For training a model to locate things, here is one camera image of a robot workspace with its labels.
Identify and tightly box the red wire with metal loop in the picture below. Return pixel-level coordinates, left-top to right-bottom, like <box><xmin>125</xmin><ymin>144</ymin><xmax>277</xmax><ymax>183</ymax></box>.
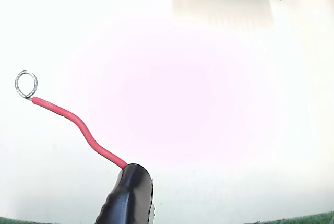
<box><xmin>15</xmin><ymin>70</ymin><xmax>128</xmax><ymax>170</ymax></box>

